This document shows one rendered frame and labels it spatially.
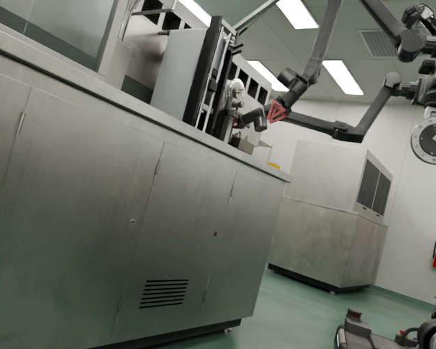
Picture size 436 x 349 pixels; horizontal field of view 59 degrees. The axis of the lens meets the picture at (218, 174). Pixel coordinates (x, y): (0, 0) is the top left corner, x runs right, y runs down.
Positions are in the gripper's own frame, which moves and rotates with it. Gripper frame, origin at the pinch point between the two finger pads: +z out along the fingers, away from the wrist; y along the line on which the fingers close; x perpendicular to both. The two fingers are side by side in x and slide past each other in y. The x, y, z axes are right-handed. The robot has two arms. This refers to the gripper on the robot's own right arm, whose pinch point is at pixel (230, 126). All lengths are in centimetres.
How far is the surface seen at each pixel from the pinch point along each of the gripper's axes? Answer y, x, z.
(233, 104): -11.2, 5.0, -10.0
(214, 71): -41.1, 5.5, -18.8
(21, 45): -130, -32, -18
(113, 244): -85, -69, 7
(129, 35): -58, 37, 14
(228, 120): -11.3, -2.8, -5.3
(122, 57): -77, 6, 2
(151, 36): -45, 42, 11
